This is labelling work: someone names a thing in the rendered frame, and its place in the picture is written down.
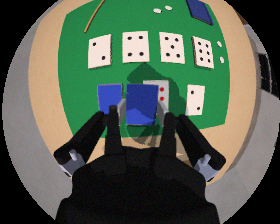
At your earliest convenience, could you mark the green felt table mat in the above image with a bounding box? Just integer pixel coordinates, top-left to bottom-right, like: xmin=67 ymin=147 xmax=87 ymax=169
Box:
xmin=58 ymin=0 xmax=230 ymax=136

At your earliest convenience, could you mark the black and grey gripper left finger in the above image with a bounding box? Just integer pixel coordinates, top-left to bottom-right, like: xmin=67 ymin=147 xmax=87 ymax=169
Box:
xmin=53 ymin=99 xmax=127 ymax=183

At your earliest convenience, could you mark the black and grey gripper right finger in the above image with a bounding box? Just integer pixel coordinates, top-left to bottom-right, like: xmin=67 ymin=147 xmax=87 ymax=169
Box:
xmin=152 ymin=100 xmax=226 ymax=184

